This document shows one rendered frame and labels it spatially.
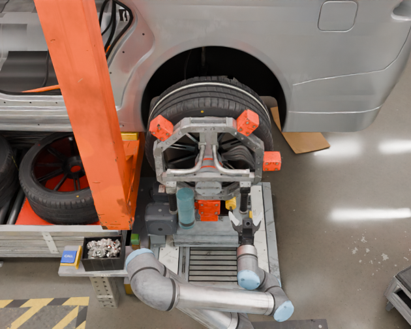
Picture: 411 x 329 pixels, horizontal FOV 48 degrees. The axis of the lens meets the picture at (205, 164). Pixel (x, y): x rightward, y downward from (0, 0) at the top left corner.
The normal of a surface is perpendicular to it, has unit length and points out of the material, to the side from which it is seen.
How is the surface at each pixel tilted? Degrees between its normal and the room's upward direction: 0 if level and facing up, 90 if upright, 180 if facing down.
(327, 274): 0
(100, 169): 90
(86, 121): 90
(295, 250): 0
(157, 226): 90
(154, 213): 0
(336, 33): 90
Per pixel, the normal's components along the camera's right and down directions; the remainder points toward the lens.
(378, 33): 0.00, 0.73
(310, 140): 0.00, -0.70
